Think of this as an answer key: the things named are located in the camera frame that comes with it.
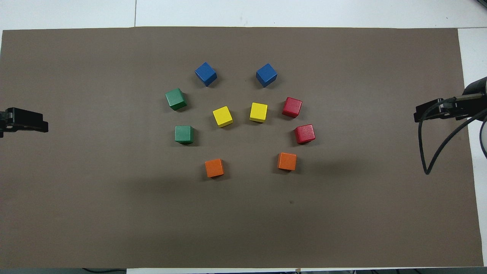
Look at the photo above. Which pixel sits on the blue wooden cube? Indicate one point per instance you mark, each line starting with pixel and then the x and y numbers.
pixel 266 75
pixel 206 74

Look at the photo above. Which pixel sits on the green wooden cube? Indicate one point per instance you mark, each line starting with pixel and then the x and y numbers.
pixel 184 134
pixel 175 99

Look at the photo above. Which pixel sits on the red wooden cube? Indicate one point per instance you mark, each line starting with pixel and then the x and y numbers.
pixel 292 107
pixel 304 133

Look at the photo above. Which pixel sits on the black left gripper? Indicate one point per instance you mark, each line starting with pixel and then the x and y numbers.
pixel 3 120

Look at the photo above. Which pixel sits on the orange wooden cube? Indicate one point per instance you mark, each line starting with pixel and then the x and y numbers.
pixel 287 161
pixel 214 168

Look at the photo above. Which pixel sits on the yellow wooden cube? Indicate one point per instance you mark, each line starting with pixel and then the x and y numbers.
pixel 222 116
pixel 258 112

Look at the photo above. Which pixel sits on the brown table mat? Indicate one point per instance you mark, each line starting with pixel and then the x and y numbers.
pixel 114 209

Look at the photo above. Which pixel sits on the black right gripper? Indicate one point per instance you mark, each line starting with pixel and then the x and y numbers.
pixel 454 108

